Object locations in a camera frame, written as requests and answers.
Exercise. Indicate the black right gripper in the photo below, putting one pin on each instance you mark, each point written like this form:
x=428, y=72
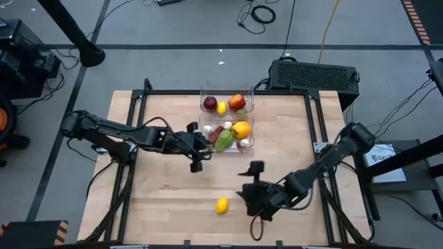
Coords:
x=264, y=200

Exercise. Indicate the silver metal bracket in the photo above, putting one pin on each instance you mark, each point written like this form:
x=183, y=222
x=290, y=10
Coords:
x=319, y=147
x=133, y=147

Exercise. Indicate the red orange apple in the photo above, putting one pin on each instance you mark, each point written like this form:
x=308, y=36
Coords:
x=236, y=102

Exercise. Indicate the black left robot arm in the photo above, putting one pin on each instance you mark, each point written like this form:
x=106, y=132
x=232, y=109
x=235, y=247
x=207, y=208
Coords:
x=114, y=129

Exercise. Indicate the black power strip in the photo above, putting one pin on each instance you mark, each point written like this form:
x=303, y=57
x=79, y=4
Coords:
x=169, y=2

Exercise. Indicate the white printed paper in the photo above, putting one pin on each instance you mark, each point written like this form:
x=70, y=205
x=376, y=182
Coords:
x=387, y=169

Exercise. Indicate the black equipment rack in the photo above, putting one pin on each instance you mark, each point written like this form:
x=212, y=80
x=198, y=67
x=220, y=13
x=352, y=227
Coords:
x=20, y=69

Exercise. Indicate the black pole stand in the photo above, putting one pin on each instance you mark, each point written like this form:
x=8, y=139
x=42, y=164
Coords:
x=90, y=53

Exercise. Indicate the black metal stand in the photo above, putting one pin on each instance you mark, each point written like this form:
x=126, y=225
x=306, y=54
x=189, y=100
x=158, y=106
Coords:
x=415, y=152

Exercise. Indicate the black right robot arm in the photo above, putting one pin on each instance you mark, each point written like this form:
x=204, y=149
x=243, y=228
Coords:
x=322, y=162

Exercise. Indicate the yellow bell pepper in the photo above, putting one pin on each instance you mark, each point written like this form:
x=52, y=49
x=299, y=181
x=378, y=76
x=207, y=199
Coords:
x=241, y=130

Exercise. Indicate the black metal table frame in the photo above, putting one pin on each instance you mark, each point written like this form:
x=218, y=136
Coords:
x=166, y=92

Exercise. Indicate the dark red apple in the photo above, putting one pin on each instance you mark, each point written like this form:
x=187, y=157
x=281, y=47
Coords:
x=210, y=103

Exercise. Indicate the black perforated computer case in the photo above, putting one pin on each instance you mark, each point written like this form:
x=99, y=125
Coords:
x=311, y=76

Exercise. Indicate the small green lime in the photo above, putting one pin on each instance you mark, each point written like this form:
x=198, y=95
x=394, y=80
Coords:
x=242, y=111

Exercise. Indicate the white garlic bulb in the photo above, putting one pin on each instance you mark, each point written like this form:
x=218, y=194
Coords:
x=207, y=129
x=245, y=142
x=227, y=125

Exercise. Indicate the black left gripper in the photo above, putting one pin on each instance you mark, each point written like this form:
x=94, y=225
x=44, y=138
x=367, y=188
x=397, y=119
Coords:
x=187, y=143

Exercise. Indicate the black mat orange stripes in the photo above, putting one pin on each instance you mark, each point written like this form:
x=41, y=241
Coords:
x=31, y=235
x=432, y=17

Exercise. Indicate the large clear plastic bin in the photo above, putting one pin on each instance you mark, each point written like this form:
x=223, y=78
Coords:
x=216, y=118

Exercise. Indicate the long red pepper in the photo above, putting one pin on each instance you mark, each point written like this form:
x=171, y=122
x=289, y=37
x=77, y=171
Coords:
x=216, y=133

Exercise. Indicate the small yellow lemon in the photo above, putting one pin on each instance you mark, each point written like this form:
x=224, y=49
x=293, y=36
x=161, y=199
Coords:
x=221, y=108

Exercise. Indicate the small red chili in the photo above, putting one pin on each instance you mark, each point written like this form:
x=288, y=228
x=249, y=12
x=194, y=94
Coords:
x=238, y=145

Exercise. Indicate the green chayote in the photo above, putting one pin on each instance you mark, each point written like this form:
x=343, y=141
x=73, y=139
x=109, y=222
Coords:
x=224, y=141

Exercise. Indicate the small clear plastic bin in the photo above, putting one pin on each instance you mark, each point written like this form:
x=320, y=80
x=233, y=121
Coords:
x=223, y=94

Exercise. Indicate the black and orange machine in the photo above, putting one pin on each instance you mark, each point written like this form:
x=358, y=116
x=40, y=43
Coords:
x=2, y=119

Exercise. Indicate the large yellow lemon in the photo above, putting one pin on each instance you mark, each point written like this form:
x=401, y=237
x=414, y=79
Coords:
x=222, y=205

